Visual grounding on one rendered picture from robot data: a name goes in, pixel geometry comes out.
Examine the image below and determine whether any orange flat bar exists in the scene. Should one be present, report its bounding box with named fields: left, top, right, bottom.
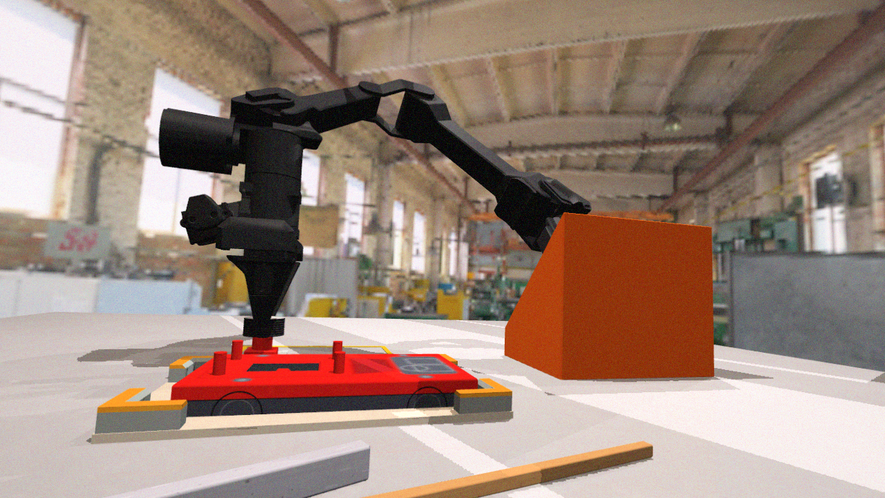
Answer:
left=360, top=441, right=653, bottom=498

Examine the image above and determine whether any black tyre wheel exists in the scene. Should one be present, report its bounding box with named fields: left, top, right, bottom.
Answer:
left=243, top=316, right=285, bottom=338

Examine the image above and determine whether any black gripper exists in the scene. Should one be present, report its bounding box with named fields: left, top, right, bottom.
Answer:
left=216, top=173, right=304, bottom=329

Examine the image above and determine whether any yellow rectangular outline on table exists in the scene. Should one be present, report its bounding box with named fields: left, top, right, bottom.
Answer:
left=243, top=346, right=392, bottom=354

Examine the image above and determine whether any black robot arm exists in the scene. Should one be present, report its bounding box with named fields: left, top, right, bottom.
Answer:
left=158, top=79, right=592, bottom=253

